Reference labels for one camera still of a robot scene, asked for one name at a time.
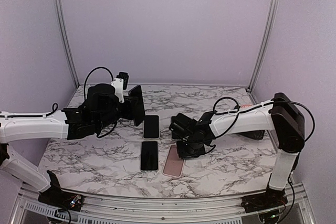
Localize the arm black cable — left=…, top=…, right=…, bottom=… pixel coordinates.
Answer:
left=0, top=66, right=119, bottom=138
left=204, top=97, right=316, bottom=204

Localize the aluminium front rail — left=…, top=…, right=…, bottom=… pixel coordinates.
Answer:
left=9, top=184, right=316, bottom=223

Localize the red white patterned bowl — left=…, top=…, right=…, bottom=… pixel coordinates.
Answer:
left=240, top=104, right=253, bottom=109

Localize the aluminium right corner post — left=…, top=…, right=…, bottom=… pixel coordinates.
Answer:
left=248, top=0, right=279, bottom=92

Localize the pink phone case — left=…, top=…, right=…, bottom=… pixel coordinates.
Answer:
left=162, top=145, right=184, bottom=178

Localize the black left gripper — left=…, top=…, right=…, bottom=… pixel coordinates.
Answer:
left=96, top=95, right=138, bottom=131

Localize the aluminium corner post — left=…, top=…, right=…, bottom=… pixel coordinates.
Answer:
left=248, top=0, right=279, bottom=92
left=54, top=0, right=80, bottom=89

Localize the aluminium left corner post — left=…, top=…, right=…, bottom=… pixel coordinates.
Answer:
left=54, top=0, right=80, bottom=89

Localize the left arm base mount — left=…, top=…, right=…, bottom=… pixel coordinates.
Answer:
left=38, top=170, right=83, bottom=212

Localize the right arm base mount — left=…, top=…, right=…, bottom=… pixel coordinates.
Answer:
left=241, top=182, right=288, bottom=213

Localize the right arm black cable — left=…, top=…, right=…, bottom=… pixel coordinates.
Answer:
left=204, top=97, right=316, bottom=204

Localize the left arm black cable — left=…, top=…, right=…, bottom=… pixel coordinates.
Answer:
left=0, top=66, right=119, bottom=138

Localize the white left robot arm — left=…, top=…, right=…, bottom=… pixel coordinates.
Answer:
left=1, top=82, right=144, bottom=206

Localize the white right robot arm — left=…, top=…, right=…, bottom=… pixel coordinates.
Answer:
left=169, top=93, right=306, bottom=207

